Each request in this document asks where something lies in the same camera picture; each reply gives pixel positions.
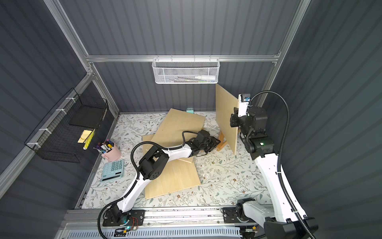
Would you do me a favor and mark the yellow sticky note pad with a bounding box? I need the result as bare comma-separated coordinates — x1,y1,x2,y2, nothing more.
77,129,93,143

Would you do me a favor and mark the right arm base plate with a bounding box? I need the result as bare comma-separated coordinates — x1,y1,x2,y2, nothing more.
220,207,255,224

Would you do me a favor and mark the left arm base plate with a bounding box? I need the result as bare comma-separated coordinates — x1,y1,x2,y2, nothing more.
101,209,146,227

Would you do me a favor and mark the teal wall clip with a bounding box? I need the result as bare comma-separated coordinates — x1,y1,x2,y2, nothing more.
186,108,194,114

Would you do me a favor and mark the white wire mesh basket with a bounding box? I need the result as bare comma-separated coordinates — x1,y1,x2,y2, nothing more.
152,58,220,84

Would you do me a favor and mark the pink pen cup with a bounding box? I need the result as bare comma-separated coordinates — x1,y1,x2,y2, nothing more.
94,139,122,162

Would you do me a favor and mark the aluminium rail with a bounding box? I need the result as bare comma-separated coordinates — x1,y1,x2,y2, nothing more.
62,204,302,228

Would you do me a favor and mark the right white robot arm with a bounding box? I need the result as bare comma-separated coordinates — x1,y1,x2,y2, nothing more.
230,93,318,239

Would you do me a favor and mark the plywood board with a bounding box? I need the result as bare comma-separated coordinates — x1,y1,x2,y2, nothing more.
215,84,238,155
152,109,205,147
142,133,202,200

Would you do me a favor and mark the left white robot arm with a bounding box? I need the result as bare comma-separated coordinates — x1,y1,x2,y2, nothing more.
108,129,221,221

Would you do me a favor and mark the small wooden easel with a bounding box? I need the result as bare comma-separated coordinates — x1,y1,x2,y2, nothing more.
216,132,227,151

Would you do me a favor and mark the white marker in basket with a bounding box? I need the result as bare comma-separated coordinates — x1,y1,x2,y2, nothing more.
195,75,216,82

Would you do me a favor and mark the teal calculator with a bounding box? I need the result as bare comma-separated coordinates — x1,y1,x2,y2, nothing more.
100,159,124,182

